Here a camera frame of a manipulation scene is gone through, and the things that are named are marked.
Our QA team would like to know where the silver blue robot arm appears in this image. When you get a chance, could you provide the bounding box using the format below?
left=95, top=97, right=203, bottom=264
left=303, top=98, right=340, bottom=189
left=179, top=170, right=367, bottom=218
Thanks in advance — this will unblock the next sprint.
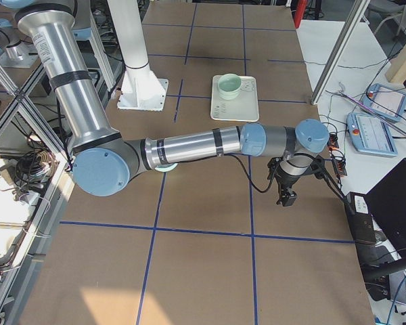
left=3, top=1, right=329, bottom=207

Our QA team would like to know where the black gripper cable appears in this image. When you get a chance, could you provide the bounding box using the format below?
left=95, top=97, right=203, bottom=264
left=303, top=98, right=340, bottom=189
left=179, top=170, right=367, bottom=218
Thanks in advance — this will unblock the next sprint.
left=229, top=154, right=351, bottom=211

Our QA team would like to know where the aluminium frame post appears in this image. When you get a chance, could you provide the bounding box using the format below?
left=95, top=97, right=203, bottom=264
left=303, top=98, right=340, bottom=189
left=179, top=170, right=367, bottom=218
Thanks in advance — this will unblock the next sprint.
left=311, top=0, right=370, bottom=105

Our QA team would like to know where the green bowl with ice cubes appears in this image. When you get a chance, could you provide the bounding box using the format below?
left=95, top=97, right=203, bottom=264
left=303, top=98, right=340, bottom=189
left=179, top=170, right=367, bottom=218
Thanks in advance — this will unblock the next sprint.
left=155, top=163, right=178, bottom=173

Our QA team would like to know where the aluminium frame rack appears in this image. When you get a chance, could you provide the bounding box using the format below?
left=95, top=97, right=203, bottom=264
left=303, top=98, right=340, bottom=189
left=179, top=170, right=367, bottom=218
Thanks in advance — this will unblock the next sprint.
left=0, top=33, right=106, bottom=319

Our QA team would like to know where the white bear print tray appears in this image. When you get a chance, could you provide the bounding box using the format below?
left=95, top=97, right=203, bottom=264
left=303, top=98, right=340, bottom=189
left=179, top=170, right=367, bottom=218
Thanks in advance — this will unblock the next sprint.
left=210, top=75, right=259, bottom=122

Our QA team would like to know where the coiled cable bundle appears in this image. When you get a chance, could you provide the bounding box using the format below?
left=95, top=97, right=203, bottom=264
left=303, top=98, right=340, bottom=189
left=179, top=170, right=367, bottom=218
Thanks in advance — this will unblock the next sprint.
left=14, top=150, right=58, bottom=187

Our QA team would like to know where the blue teach pendant near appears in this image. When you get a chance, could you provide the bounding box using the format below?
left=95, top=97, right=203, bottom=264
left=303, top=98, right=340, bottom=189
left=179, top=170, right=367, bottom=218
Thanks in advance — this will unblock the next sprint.
left=346, top=112, right=398, bottom=157

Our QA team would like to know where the black box on desk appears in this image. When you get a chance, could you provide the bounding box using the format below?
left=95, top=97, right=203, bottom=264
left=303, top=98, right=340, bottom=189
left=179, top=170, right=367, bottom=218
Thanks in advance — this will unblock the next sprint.
left=346, top=192, right=376, bottom=245

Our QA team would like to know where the red cylinder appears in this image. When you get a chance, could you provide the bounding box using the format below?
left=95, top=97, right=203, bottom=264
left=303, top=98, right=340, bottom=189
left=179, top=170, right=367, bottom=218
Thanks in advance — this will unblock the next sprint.
left=294, top=0, right=308, bottom=28

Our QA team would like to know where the orange black connector strip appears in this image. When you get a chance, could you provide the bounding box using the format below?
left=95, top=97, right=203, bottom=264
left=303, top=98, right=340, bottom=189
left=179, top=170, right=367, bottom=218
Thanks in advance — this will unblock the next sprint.
left=327, top=132, right=347, bottom=177

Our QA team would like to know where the blue teach pendant far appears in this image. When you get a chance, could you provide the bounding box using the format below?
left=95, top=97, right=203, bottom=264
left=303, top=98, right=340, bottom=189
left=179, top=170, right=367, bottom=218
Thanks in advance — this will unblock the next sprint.
left=361, top=83, right=406, bottom=122

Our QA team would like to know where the blue teach pendant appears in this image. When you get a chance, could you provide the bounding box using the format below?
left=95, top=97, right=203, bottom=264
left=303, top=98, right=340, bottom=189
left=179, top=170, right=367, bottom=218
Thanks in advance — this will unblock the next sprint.
left=346, top=112, right=398, bottom=157
left=361, top=83, right=406, bottom=122

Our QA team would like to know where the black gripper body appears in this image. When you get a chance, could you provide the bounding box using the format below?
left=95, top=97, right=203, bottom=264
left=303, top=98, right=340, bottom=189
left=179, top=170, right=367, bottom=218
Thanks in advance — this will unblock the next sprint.
left=267, top=157, right=323, bottom=195

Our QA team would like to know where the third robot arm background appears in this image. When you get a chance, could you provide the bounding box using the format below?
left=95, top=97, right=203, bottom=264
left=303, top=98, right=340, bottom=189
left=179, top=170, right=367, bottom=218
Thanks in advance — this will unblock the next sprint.
left=0, top=18, right=39, bottom=68

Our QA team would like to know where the black laptop computer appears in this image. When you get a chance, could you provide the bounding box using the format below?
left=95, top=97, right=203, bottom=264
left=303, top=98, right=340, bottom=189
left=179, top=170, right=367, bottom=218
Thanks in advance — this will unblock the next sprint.
left=355, top=157, right=406, bottom=284

